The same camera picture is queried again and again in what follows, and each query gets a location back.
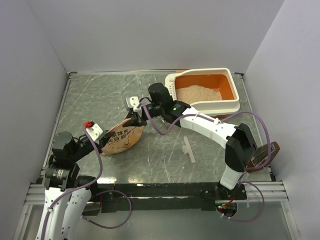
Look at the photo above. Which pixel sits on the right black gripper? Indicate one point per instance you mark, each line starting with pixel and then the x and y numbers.
pixel 135 121

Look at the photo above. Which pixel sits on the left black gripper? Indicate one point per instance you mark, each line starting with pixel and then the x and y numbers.
pixel 103 140

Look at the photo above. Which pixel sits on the pink cat litter bag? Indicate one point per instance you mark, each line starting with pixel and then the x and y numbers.
pixel 124 137

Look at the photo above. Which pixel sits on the metal litter scoop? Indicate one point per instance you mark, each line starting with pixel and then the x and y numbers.
pixel 162 120

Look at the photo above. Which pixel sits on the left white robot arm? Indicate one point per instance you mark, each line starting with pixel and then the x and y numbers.
pixel 67 193

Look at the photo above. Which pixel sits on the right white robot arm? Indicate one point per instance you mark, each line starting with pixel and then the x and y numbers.
pixel 237 140

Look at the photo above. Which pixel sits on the cream orange litter box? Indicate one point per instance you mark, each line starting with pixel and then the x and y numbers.
pixel 211 91

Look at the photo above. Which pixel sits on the clear plastic bag clip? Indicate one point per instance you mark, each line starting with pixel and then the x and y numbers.
pixel 187 150

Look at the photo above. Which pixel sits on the brown dustpan brush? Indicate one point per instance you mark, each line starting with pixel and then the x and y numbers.
pixel 261 154

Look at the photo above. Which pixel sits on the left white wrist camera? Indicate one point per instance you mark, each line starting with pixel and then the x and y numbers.
pixel 94 130

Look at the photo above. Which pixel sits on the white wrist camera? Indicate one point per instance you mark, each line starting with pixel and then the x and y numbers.
pixel 132 104
pixel 94 130

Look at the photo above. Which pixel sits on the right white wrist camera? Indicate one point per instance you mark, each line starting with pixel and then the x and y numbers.
pixel 132 104

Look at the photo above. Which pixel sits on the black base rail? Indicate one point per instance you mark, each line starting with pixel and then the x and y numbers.
pixel 161 196

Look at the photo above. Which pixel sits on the aluminium frame rail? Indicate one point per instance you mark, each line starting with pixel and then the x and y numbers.
pixel 271 191

